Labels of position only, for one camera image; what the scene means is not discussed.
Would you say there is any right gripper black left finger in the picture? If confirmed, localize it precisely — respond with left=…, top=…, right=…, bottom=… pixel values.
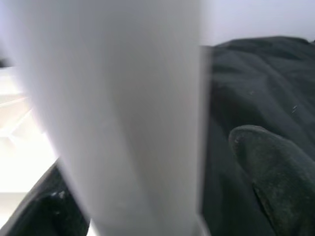
left=0, top=159, right=91, bottom=236

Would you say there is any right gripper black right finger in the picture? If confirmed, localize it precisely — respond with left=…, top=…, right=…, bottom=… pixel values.
left=228, top=124, right=315, bottom=236

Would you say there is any white plastic table leg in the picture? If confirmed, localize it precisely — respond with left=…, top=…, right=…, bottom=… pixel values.
left=2, top=0, right=212, bottom=236

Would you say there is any black cloth cover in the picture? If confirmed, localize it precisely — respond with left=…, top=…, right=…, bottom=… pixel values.
left=0, top=36, right=315, bottom=236

